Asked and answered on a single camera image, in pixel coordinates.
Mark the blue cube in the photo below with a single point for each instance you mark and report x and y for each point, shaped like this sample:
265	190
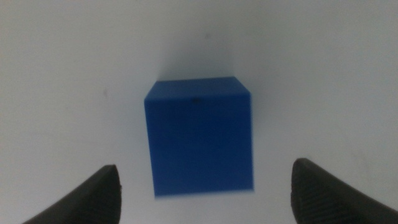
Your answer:
199	140

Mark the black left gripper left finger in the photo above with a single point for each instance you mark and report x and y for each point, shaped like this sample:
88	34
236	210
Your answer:
90	202

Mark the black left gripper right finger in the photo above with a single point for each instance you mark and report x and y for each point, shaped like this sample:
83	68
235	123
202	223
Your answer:
326	199

